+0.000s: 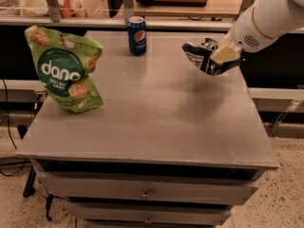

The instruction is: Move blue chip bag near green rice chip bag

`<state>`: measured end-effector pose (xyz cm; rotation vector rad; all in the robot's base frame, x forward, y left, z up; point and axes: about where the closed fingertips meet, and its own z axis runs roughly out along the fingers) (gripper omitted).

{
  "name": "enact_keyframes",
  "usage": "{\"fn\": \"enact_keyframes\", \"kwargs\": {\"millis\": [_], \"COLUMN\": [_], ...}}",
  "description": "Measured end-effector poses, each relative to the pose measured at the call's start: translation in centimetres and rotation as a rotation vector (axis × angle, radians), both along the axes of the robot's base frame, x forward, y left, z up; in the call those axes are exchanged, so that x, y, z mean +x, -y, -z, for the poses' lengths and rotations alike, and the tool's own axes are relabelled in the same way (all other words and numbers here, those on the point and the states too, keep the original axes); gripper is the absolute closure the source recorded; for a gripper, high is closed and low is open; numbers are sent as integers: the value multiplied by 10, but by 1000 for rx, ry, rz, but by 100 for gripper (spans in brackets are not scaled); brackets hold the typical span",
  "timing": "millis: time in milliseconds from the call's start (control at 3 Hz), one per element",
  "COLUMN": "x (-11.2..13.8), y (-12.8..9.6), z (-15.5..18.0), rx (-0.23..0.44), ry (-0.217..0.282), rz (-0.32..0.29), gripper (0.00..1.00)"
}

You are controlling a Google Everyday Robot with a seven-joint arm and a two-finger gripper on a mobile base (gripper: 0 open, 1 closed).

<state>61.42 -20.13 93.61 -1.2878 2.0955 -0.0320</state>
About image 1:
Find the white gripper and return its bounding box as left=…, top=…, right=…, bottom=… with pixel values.
left=210, top=6, right=270, bottom=64

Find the blue chip bag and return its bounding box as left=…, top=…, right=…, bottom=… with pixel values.
left=182, top=38, right=241, bottom=76

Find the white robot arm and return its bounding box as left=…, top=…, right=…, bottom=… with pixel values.
left=210, top=0, right=304, bottom=64

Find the green rice chip bag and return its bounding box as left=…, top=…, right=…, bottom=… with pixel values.
left=25, top=26, right=103, bottom=113

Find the orange and white bag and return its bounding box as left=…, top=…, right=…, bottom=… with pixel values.
left=58, top=0, right=87, bottom=18

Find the blue Pepsi can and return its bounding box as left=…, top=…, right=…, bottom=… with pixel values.
left=127, top=16, right=146, bottom=55

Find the grey drawer cabinet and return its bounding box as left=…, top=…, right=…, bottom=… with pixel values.
left=19, top=31, right=277, bottom=228

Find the grey drawer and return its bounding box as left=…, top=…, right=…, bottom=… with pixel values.
left=66, top=202, right=231, bottom=226
left=37, top=171, right=258, bottom=205

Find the top grey drawer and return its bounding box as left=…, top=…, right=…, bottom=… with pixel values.
left=37, top=171, right=258, bottom=205

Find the black stand leg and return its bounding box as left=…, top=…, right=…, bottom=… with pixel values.
left=17, top=124, right=37, bottom=199

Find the black cable on floor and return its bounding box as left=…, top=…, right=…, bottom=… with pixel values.
left=0, top=79, right=29, bottom=177

